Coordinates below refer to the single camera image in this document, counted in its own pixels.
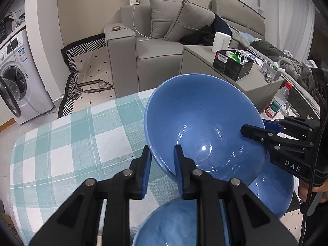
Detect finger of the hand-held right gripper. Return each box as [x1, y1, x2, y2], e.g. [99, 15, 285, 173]
[240, 124, 314, 157]
[263, 116, 321, 141]

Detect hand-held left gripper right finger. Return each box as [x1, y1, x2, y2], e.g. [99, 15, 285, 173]
[173, 145, 299, 246]

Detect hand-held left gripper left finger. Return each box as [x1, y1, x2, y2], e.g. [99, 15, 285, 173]
[29, 145, 153, 246]

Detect blue bowl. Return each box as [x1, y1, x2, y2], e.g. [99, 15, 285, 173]
[132, 198, 231, 246]
[246, 154, 294, 218]
[144, 74, 268, 187]

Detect person's right hand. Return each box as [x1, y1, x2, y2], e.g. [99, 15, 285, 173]
[298, 183, 317, 203]

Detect clear water bottle red cap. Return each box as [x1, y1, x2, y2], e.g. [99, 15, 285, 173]
[264, 82, 293, 120]

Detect tissue box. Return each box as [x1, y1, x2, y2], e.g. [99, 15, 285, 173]
[260, 62, 285, 82]

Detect black open box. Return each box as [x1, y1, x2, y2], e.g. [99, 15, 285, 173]
[213, 49, 255, 81]

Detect teal checked tablecloth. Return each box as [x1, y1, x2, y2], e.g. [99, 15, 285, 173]
[10, 87, 303, 246]

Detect grey side cabinet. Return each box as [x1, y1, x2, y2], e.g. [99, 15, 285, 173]
[179, 42, 287, 113]

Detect white rounded box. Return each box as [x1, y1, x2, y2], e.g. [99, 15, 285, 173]
[212, 31, 232, 54]

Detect dark clothes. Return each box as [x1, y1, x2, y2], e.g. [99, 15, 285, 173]
[179, 25, 218, 45]

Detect grey sofa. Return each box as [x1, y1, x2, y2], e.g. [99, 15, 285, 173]
[104, 0, 265, 99]

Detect grey cushion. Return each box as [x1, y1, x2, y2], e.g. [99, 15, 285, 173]
[163, 0, 216, 42]
[148, 0, 183, 39]

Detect white washing machine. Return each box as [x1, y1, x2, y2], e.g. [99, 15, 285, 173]
[0, 26, 54, 126]

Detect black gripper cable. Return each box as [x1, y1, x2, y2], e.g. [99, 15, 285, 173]
[302, 123, 322, 246]

